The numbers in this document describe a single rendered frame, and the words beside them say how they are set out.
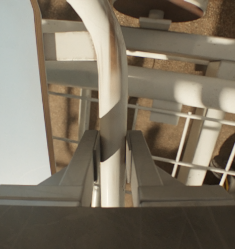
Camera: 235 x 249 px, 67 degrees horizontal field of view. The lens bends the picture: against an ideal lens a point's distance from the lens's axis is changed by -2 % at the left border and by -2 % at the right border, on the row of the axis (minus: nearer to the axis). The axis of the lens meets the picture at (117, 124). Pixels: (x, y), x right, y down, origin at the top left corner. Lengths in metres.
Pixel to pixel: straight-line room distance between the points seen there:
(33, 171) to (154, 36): 0.24
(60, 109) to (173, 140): 0.52
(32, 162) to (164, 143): 0.68
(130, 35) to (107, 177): 0.21
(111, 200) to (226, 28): 0.72
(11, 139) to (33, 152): 0.02
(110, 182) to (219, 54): 0.23
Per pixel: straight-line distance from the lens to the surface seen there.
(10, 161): 0.19
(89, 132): 0.15
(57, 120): 0.89
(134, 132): 0.15
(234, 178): 0.54
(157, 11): 0.27
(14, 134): 0.17
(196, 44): 0.30
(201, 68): 0.66
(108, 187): 0.16
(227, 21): 0.80
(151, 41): 0.29
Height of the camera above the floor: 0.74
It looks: 69 degrees down
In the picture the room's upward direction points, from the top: 148 degrees counter-clockwise
